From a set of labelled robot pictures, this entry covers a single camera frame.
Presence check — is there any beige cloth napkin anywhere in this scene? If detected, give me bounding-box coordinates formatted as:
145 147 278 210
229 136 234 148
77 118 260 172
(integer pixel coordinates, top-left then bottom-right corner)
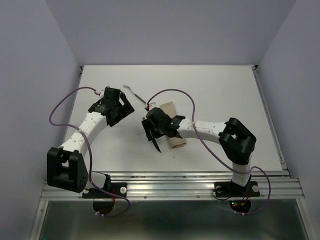
160 101 187 149

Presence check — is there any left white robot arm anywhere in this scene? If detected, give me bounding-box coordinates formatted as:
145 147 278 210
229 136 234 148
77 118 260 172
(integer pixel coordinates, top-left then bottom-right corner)
47 88 135 197

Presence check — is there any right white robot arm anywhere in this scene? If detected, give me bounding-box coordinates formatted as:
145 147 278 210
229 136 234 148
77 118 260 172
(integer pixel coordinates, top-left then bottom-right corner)
141 114 257 195

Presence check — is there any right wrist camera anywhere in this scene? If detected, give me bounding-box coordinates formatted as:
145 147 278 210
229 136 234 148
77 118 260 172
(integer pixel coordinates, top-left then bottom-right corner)
146 107 171 126

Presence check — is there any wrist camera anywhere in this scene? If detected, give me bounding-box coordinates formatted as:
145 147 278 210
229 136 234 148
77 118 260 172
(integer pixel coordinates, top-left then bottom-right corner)
146 107 171 126
103 87 122 102

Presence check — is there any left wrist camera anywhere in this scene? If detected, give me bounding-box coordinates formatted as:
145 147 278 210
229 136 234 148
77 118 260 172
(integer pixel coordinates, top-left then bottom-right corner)
103 87 122 102

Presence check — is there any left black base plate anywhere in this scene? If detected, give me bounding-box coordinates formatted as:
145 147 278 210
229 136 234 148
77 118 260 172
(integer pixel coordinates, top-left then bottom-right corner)
82 182 127 199

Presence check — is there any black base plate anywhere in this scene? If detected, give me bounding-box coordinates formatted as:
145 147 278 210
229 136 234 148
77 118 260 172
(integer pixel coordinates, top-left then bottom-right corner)
82 182 127 199
214 181 261 198

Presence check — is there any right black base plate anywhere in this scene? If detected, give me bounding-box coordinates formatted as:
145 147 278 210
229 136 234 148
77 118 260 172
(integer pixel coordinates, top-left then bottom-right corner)
214 181 261 198

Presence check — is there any aluminium right side rail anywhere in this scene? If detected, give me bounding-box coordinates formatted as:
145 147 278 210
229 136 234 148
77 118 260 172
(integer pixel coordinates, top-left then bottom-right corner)
251 64 291 176

